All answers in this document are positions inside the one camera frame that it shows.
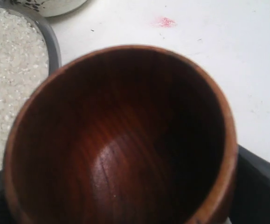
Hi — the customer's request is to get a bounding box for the round metal tray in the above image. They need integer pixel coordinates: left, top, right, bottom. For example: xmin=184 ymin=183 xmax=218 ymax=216
xmin=0 ymin=6 xmax=62 ymax=180

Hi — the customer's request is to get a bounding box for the rice pile in tray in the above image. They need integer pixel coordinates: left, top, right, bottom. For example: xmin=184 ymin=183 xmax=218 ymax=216
xmin=0 ymin=7 xmax=49 ymax=177

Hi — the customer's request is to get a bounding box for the small white ceramic bowl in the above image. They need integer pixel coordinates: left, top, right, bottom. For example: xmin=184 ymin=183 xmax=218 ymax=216
xmin=8 ymin=0 xmax=87 ymax=17

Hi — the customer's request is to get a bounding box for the brown wooden cup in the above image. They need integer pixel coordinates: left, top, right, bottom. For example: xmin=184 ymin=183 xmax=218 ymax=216
xmin=3 ymin=45 xmax=238 ymax=224

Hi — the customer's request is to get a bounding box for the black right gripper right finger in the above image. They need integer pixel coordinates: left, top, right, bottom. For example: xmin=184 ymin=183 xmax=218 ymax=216
xmin=229 ymin=146 xmax=270 ymax=224

